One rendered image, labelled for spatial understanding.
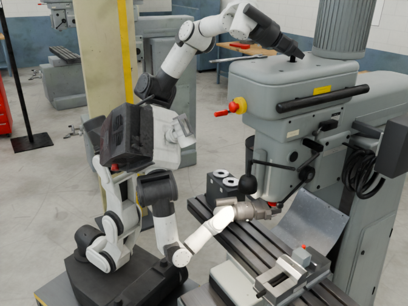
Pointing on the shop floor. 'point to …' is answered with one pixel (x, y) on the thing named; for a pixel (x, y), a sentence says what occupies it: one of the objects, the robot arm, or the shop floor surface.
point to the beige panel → (108, 66)
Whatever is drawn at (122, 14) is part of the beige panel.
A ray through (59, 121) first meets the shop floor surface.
